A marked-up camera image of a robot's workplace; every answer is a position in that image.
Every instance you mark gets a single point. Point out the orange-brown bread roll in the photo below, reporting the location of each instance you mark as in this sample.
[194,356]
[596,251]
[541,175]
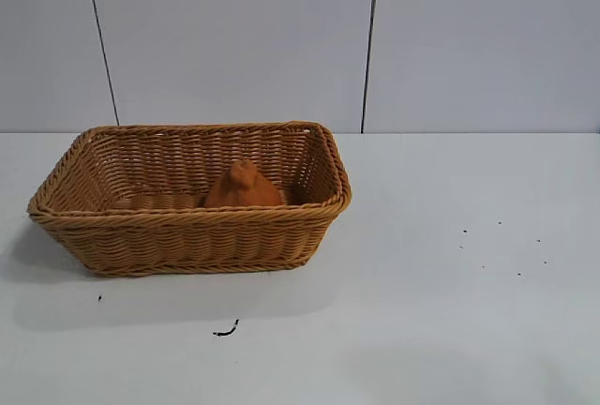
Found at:
[248,194]

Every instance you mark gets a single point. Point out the brown woven wicker basket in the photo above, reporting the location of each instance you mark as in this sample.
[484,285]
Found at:
[187,241]

